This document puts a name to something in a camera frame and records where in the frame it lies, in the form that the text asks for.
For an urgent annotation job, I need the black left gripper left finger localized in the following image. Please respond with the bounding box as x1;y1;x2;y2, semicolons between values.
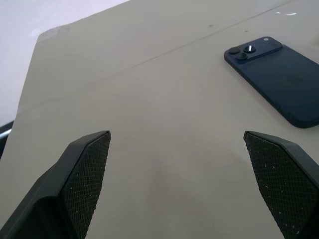
0;130;112;239

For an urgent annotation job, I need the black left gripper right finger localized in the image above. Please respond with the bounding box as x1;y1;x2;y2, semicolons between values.
243;130;319;239

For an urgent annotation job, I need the dark blue smartphone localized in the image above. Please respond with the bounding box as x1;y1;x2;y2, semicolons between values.
223;36;319;129

